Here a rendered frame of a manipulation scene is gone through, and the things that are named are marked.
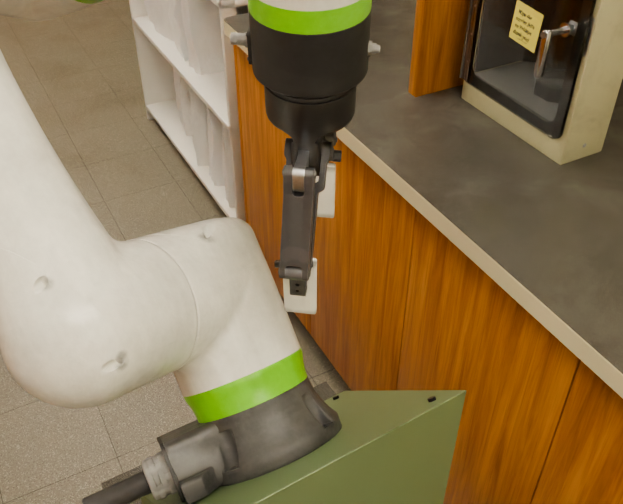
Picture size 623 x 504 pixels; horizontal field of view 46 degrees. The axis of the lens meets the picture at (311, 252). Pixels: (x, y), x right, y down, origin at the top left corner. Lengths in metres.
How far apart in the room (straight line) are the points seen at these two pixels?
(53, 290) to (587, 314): 0.83
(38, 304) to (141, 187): 2.55
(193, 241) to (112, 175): 2.56
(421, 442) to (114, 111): 3.16
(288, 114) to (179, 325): 0.20
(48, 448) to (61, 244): 1.65
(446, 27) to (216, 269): 1.10
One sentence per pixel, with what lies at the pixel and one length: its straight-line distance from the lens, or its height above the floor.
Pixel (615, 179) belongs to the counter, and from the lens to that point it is 1.52.
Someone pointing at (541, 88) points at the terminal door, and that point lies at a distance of 1.50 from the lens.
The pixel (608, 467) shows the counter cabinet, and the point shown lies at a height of 0.72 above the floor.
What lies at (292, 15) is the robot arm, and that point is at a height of 1.52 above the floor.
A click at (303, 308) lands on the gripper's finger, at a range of 0.68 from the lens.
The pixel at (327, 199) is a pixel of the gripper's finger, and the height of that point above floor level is 1.28.
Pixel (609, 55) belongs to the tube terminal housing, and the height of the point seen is 1.16.
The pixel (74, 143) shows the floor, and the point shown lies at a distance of 3.51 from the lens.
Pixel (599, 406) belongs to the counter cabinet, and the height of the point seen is 0.82.
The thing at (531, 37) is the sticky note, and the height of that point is 1.16.
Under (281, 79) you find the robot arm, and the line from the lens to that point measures 0.56.
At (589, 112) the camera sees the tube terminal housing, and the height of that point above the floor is 1.05.
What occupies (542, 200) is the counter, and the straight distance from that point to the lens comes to 1.41.
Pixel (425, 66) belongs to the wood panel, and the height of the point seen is 1.01.
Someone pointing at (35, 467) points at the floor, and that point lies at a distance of 2.21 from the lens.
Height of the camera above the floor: 1.72
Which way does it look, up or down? 39 degrees down
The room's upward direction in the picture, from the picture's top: straight up
